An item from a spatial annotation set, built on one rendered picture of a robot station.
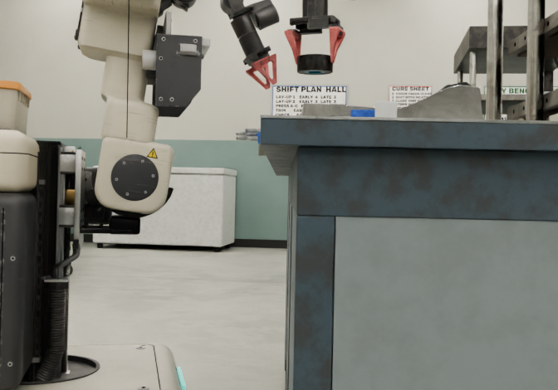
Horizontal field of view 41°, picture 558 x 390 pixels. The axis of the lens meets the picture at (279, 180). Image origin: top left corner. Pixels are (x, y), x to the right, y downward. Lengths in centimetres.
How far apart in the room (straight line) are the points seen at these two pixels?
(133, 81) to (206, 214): 658
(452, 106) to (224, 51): 773
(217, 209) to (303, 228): 728
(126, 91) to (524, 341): 107
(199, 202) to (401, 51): 299
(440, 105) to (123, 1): 72
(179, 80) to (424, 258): 86
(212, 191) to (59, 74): 278
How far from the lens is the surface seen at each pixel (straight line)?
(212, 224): 825
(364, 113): 124
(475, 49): 630
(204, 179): 827
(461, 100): 162
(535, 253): 102
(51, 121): 986
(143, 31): 174
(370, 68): 902
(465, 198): 99
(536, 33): 263
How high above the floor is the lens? 70
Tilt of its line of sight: 1 degrees up
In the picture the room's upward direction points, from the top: 1 degrees clockwise
